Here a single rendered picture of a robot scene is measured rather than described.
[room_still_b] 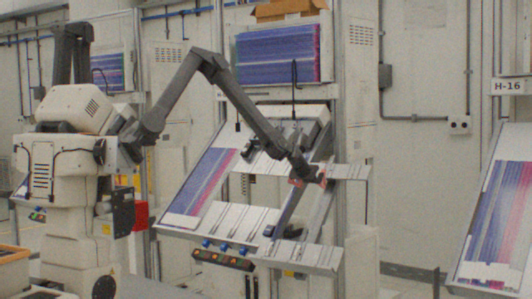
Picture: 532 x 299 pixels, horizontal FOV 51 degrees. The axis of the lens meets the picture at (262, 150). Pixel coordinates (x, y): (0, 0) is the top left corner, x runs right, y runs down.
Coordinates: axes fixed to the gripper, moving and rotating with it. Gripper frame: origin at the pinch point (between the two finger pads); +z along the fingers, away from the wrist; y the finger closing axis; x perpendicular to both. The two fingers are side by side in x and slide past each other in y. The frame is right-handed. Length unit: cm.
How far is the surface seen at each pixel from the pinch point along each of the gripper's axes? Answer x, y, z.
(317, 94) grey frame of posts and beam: -59, 21, 10
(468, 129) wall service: -138, -16, 128
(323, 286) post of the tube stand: 25.6, -1.2, 31.1
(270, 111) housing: -54, 48, 16
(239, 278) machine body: 14, 62, 65
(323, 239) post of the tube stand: 12.3, -1.8, 18.1
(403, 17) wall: -200, 28, 81
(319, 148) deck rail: -35.7, 16.7, 21.5
